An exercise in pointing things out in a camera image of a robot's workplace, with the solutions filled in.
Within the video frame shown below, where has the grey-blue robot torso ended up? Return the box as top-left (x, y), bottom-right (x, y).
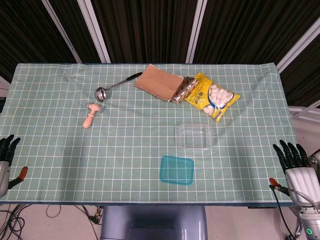
top-left (99, 205), bottom-right (209, 240)

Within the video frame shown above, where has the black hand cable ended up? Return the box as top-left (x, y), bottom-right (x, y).
top-left (269, 184), bottom-right (292, 240)

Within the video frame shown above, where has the steel ladle black handle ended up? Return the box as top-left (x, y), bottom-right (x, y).
top-left (94, 72), bottom-right (143, 102)

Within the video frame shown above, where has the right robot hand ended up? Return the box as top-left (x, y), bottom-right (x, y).
top-left (268, 139), bottom-right (319, 207)

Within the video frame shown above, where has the black floor cable bundle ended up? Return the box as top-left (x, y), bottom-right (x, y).
top-left (0, 203), bottom-right (33, 240)

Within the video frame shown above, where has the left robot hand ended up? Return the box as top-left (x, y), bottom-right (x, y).
top-left (0, 134), bottom-right (29, 198)

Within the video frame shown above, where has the white frame post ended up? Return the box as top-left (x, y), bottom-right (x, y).
top-left (276, 17), bottom-right (320, 74)
top-left (185, 0), bottom-right (208, 64)
top-left (76, 0), bottom-right (112, 64)
top-left (41, 0), bottom-right (83, 64)

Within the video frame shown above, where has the black curtain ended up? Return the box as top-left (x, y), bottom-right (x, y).
top-left (0, 0), bottom-right (320, 108)

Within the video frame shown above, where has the blue plastic lid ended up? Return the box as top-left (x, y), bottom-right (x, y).
top-left (159, 155), bottom-right (195, 186)

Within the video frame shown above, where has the small wooden mallet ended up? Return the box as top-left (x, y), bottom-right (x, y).
top-left (82, 102), bottom-right (104, 130)

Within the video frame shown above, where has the clear plastic container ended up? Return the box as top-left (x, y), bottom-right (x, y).
top-left (176, 123), bottom-right (213, 151)

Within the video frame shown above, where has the tan floor cable with plug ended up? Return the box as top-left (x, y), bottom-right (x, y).
top-left (46, 204), bottom-right (104, 226)

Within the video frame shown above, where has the yellow marshmallow bag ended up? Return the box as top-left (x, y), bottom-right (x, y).
top-left (183, 72), bottom-right (241, 124)

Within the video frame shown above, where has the brown spiral notebook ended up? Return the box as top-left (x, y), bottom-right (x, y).
top-left (134, 63), bottom-right (185, 102)

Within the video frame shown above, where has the gold foil snack packet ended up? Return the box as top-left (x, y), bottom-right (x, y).
top-left (170, 76), bottom-right (200, 104)

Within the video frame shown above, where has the white metal rail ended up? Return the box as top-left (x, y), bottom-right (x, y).
top-left (287, 99), bottom-right (320, 119)

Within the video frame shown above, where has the green checked tablecloth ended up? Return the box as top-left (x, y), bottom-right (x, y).
top-left (0, 62), bottom-right (312, 204)

